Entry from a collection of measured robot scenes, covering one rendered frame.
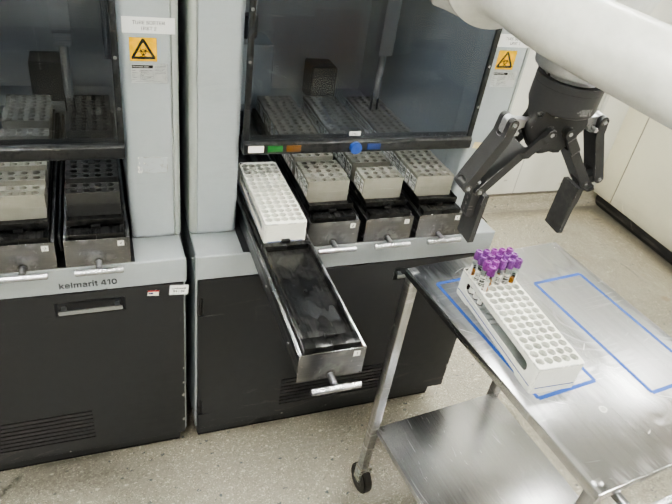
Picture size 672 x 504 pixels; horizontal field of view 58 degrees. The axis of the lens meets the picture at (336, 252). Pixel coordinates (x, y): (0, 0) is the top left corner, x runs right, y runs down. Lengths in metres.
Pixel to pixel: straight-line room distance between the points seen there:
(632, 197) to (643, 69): 3.21
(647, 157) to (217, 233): 2.58
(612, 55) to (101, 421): 1.59
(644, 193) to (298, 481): 2.45
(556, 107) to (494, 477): 1.21
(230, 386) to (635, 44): 1.51
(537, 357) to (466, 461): 0.64
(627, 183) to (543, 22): 3.22
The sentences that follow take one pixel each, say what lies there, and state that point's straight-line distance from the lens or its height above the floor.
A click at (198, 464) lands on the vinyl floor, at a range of 1.96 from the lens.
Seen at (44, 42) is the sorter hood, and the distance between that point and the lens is 1.30.
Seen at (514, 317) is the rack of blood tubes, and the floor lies 0.88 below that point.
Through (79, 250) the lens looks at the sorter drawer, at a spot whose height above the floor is 0.78.
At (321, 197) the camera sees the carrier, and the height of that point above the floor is 0.83.
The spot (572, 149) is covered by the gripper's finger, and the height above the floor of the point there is 1.33.
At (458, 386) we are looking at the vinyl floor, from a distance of 2.31.
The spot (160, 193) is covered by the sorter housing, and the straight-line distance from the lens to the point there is 1.46.
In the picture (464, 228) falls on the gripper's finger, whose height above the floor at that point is 1.22.
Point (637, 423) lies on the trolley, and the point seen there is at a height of 0.82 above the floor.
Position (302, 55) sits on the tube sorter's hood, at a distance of 1.37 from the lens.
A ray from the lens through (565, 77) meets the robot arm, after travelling 0.68.
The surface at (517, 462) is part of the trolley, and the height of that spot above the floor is 0.28.
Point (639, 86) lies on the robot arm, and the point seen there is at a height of 1.49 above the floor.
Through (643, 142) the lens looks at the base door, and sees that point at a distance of 3.61.
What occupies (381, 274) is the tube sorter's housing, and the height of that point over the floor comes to 0.62.
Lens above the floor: 1.60
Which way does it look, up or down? 35 degrees down
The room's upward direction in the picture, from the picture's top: 9 degrees clockwise
